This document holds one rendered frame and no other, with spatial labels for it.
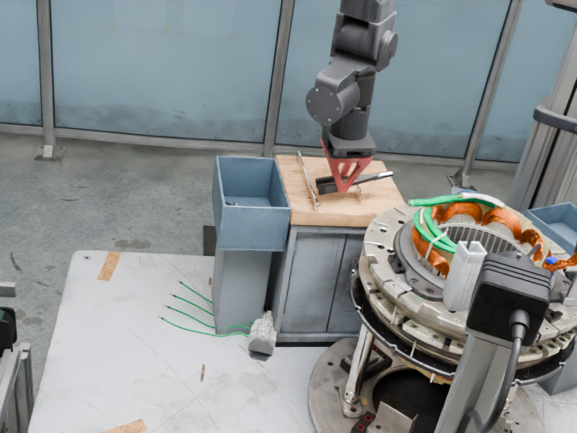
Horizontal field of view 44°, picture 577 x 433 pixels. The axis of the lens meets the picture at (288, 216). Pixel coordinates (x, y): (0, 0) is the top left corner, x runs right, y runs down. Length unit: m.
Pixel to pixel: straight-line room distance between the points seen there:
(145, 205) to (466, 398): 2.67
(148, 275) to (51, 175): 1.94
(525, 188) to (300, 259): 0.52
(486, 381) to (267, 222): 0.68
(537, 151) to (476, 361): 0.99
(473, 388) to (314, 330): 0.79
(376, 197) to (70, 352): 0.57
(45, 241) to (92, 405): 1.77
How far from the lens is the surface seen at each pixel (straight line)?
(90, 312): 1.35
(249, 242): 1.16
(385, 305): 0.98
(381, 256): 1.01
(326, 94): 1.00
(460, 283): 0.92
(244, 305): 1.27
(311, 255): 1.19
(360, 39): 1.03
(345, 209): 1.16
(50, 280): 2.71
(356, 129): 1.09
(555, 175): 1.47
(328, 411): 1.18
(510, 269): 0.49
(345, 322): 1.30
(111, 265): 1.46
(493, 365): 0.51
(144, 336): 1.30
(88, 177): 3.32
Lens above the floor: 1.65
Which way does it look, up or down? 32 degrees down
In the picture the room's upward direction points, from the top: 9 degrees clockwise
